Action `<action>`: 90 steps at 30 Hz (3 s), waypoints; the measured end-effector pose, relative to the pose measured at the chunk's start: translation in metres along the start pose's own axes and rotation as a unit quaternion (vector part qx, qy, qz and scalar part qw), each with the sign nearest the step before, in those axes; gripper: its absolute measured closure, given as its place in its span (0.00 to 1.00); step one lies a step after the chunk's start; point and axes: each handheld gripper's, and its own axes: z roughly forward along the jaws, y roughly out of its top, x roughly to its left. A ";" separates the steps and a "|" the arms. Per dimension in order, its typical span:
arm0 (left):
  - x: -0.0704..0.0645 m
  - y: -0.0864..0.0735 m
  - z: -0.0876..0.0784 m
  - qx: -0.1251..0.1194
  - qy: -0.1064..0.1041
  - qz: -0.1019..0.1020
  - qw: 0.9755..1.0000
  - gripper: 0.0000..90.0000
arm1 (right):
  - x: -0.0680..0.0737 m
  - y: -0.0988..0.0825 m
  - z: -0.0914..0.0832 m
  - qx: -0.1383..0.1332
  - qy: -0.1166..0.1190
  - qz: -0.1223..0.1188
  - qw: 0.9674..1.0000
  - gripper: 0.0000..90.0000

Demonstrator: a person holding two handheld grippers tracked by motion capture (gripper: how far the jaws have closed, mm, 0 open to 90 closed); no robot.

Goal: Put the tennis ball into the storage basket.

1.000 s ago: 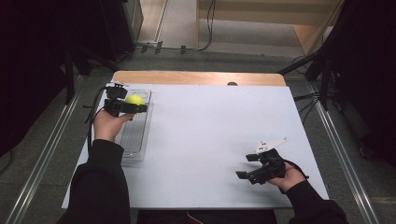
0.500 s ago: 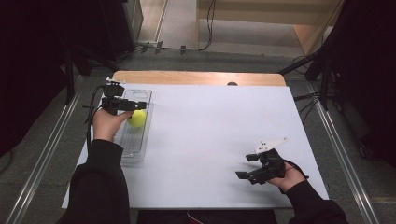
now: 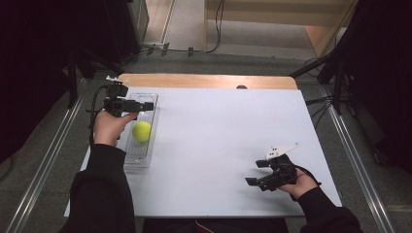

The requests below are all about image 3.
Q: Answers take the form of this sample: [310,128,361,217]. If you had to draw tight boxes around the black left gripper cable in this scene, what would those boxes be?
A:
[88,85,110,145]

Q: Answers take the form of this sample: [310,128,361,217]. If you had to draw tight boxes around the black curtain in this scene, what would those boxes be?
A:
[336,0,412,173]
[0,0,144,163]

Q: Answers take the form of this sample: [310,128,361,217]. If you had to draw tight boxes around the metal floor rail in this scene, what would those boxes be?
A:
[324,96,396,233]
[6,77,88,233]

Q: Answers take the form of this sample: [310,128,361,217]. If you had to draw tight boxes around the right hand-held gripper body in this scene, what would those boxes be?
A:
[257,142,300,192]

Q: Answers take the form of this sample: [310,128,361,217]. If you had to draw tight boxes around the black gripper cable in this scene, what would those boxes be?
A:
[292,165,323,203]
[88,85,110,145]

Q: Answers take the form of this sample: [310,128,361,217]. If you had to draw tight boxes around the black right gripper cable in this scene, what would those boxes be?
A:
[292,165,323,203]

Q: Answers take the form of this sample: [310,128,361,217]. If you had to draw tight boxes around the person's left hand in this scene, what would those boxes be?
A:
[93,110,139,148]

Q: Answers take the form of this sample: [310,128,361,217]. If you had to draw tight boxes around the black hanging cable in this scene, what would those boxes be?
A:
[207,0,226,54]

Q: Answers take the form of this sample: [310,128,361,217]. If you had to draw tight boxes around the yellow tennis ball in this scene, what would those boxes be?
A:
[131,120,153,143]

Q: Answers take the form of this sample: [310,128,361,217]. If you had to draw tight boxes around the light wooden shelf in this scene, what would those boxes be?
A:
[203,0,358,57]

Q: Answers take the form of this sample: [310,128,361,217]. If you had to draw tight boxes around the black stand legs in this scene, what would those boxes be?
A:
[66,45,124,110]
[290,48,344,115]

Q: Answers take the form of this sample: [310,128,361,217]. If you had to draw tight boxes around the person's right hand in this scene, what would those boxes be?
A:
[279,168,319,200]

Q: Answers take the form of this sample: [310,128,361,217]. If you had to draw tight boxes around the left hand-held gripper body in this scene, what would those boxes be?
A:
[102,75,130,118]

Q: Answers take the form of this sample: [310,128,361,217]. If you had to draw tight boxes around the clear plastic container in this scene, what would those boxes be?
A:
[122,92,160,169]

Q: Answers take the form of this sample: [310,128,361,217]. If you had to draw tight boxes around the bundle of black floor cables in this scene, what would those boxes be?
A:
[305,95,334,127]

